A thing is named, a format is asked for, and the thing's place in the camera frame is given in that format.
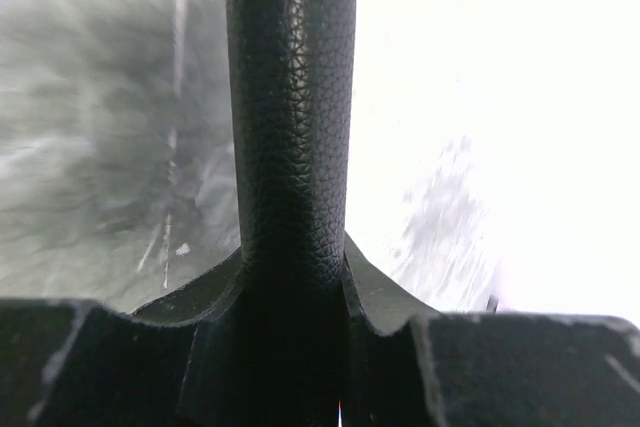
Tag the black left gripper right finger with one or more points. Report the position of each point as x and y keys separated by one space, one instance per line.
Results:
x=409 y=365

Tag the black zipper tool case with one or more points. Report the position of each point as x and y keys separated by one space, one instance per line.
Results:
x=291 y=65

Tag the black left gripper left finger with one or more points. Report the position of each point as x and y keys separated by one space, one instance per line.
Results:
x=76 y=362

